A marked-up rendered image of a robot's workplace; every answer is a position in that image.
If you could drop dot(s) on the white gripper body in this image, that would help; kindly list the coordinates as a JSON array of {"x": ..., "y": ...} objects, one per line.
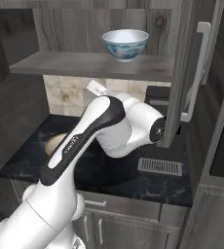
[{"x": 96, "y": 89}]

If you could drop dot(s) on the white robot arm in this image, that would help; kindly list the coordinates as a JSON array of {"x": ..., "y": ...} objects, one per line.
[{"x": 55, "y": 201}]

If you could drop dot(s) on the grey wooden cabinet door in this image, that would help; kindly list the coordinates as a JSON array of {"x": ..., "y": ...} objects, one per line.
[{"x": 182, "y": 64}]

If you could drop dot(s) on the narrow grey base cabinet door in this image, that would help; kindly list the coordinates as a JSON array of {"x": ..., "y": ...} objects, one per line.
[{"x": 91, "y": 233}]

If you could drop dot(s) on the wide grey base cabinet door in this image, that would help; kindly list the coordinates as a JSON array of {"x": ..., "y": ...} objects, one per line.
[{"x": 133, "y": 235}]

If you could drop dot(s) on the grey tall cabinet with oven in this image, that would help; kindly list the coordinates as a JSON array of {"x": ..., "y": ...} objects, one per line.
[{"x": 211, "y": 201}]

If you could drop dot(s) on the blue and white bowl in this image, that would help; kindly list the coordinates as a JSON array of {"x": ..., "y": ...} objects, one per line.
[{"x": 125, "y": 43}]

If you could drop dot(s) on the grey drawer front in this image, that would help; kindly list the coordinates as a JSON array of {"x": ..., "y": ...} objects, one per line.
[{"x": 130, "y": 206}]

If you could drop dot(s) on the grey wooden wall cabinet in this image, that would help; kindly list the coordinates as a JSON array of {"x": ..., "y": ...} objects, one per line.
[{"x": 84, "y": 66}]

